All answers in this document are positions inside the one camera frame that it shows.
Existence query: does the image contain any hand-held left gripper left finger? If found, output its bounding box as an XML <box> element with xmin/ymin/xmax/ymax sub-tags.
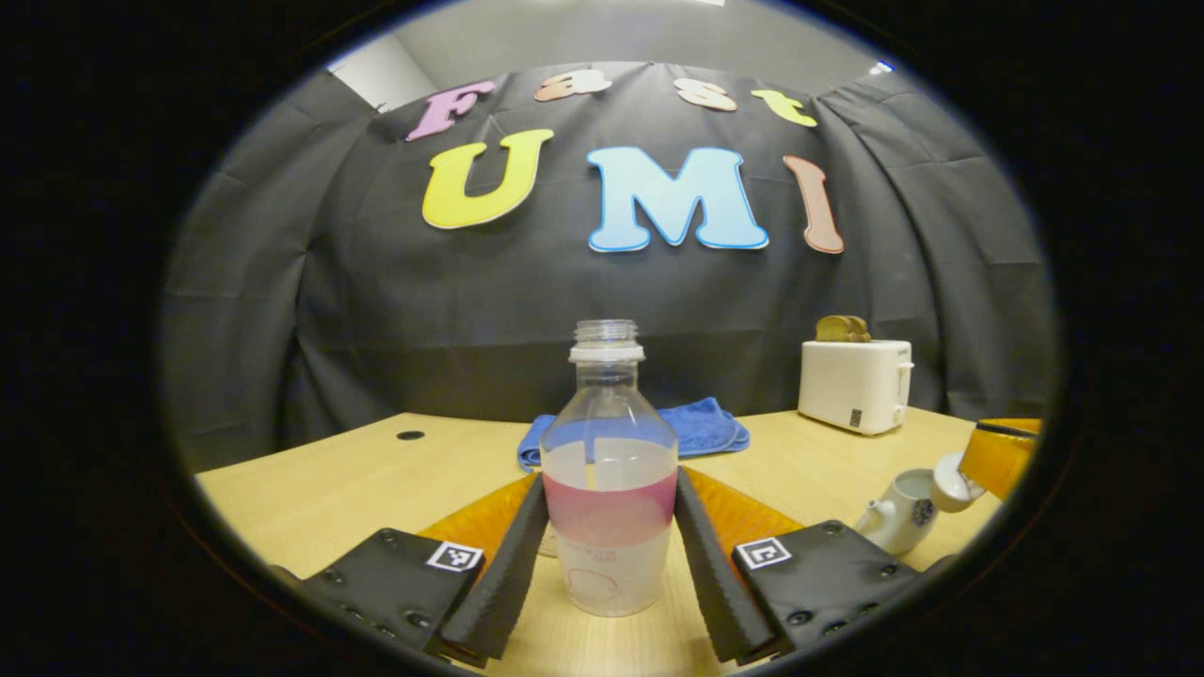
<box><xmin>273</xmin><ymin>473</ymin><xmax>549</xmax><ymax>669</ymax></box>

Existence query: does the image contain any blue folded towel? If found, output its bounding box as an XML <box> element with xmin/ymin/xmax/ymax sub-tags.
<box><xmin>516</xmin><ymin>397</ymin><xmax>752</xmax><ymax>473</ymax></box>

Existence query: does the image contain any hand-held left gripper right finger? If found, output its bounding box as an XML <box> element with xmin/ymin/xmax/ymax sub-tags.
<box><xmin>673</xmin><ymin>466</ymin><xmax>951</xmax><ymax>667</ymax></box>

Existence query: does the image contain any white blue-flowered teacup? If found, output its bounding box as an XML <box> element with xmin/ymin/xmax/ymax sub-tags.
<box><xmin>854</xmin><ymin>468</ymin><xmax>942</xmax><ymax>558</ymax></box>

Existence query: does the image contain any white toaster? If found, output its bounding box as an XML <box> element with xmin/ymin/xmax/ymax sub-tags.
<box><xmin>798</xmin><ymin>338</ymin><xmax>914</xmax><ymax>436</ymax></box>

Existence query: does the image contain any clear plastic water bottle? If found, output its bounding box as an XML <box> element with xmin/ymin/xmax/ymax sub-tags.
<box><xmin>540</xmin><ymin>320</ymin><xmax>680</xmax><ymax>619</ymax></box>

